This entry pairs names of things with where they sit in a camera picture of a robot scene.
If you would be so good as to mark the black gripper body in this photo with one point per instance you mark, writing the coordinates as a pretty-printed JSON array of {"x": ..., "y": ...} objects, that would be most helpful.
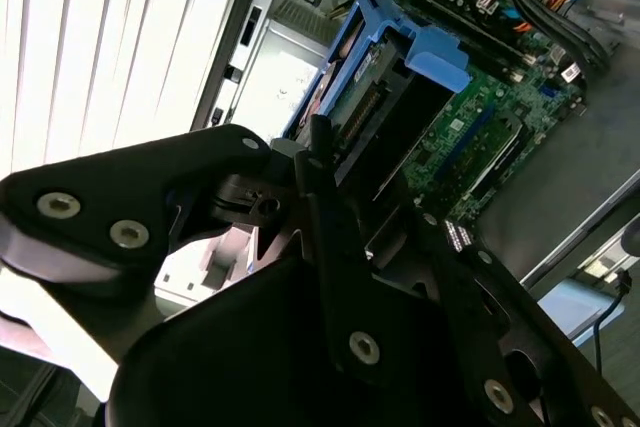
[{"x": 250, "y": 347}]

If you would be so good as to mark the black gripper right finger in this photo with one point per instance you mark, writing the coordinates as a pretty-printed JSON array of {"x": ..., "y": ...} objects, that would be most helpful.
[{"x": 465, "y": 287}]

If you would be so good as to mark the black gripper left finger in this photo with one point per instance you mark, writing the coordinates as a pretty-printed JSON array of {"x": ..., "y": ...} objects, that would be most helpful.
[{"x": 100, "y": 187}]

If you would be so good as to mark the hard disk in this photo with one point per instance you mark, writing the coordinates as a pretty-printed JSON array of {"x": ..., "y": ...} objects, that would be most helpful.
[{"x": 435, "y": 57}]

